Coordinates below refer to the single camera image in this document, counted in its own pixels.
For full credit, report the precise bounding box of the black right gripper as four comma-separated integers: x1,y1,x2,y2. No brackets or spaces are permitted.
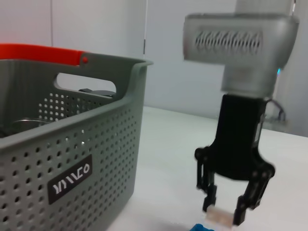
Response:
194,94,276,226

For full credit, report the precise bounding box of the blue square toy plate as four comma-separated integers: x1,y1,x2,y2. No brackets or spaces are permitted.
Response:
189,223,215,231

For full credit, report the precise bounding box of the glass carafe with black lid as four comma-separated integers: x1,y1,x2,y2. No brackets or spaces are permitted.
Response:
78,88,116,99

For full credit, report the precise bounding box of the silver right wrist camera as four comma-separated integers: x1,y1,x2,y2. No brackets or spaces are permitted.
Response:
182,13,300,99

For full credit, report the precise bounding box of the glass teacup with black holder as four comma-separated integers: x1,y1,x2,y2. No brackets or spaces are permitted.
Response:
11,117,50,130

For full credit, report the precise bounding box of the white toy brick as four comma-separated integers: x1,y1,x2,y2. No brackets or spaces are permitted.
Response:
205,204,235,227

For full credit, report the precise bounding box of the grey perforated storage bin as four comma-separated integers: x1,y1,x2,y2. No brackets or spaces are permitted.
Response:
0,52,154,231

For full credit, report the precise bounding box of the right arm metal cable connector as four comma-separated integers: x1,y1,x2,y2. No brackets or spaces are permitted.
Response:
263,97,289,126

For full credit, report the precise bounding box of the orange bin handle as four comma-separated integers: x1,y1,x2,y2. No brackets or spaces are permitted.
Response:
0,43,91,67

